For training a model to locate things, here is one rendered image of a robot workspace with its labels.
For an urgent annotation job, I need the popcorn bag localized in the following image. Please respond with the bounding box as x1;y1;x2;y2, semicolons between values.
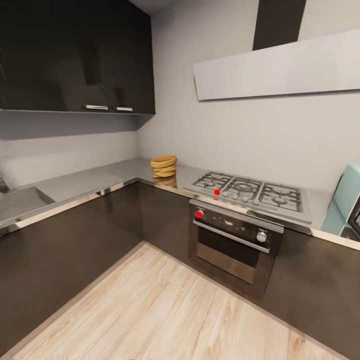
149;155;178;178

